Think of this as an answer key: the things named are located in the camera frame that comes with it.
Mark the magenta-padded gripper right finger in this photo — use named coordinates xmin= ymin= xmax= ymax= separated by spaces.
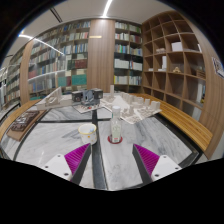
xmin=132 ymin=143 xmax=183 ymax=184

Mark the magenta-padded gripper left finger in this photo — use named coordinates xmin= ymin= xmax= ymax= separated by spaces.
xmin=41 ymin=143 xmax=93 ymax=186

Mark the clear plastic bottle white cap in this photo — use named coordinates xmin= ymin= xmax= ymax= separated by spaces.
xmin=109 ymin=105 xmax=124 ymax=144

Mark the white cup yellow rim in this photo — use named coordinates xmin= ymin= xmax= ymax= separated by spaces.
xmin=77 ymin=123 xmax=98 ymax=146

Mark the brown model on wooden board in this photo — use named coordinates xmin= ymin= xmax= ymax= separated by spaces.
xmin=6 ymin=110 xmax=48 ymax=143

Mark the flat round red coaster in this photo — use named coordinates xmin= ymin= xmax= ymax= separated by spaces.
xmin=107 ymin=134 xmax=124 ymax=145

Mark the flat white site model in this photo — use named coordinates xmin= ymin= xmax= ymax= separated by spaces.
xmin=73 ymin=102 xmax=105 ymax=114

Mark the white city block model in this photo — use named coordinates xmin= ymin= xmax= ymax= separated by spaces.
xmin=99 ymin=84 xmax=163 ymax=125

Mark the white stepped architectural model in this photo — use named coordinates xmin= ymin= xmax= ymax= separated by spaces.
xmin=35 ymin=87 xmax=81 ymax=111

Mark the dark grey building model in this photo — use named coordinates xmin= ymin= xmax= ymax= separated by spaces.
xmin=71 ymin=88 xmax=104 ymax=106

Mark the wooden cubby shelf unit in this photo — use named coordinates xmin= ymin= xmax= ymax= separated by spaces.
xmin=141 ymin=9 xmax=208 ymax=118

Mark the tall bookshelf full of books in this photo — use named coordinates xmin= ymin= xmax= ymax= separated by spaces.
xmin=1 ymin=20 xmax=144 ymax=101

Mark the ceiling light strip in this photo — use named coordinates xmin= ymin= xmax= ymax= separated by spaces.
xmin=101 ymin=0 xmax=114 ymax=18

